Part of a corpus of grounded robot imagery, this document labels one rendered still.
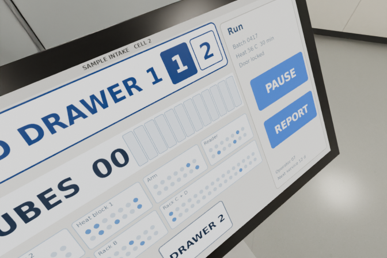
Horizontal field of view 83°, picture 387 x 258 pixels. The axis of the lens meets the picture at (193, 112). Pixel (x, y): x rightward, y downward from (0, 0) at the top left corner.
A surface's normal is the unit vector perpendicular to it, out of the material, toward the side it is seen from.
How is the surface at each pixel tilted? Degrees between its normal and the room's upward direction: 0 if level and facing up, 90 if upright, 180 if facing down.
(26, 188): 50
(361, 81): 0
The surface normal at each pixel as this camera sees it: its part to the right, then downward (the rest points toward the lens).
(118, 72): 0.43, 0.12
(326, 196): -0.02, -0.58
